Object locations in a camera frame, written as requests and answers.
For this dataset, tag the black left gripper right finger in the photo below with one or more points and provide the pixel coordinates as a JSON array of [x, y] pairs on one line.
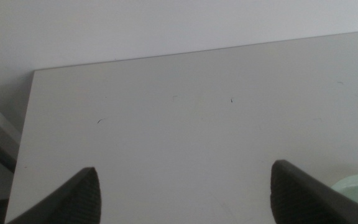
[[303, 202]]

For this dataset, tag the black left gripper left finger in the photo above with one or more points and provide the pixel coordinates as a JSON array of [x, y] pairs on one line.
[[76, 202]]

